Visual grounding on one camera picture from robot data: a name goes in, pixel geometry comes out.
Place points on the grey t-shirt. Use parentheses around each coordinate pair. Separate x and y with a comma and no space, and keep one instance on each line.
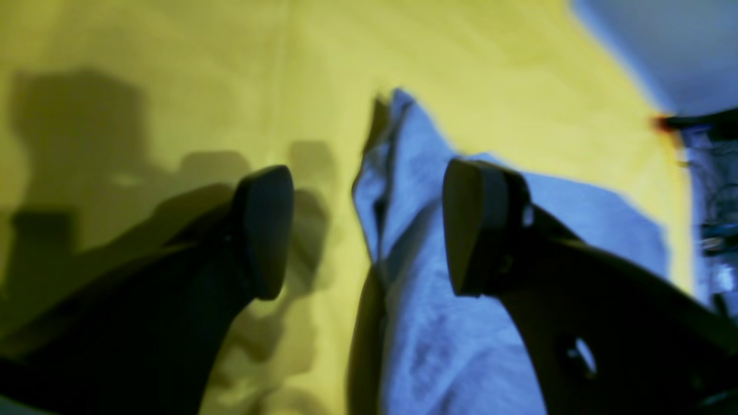
(448,354)

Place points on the yellow table cloth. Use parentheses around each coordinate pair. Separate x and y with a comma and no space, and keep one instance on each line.
(123,120)

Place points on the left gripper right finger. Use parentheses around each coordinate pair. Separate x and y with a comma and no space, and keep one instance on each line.
(605,336)

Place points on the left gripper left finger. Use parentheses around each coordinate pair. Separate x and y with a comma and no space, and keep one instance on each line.
(144,338)

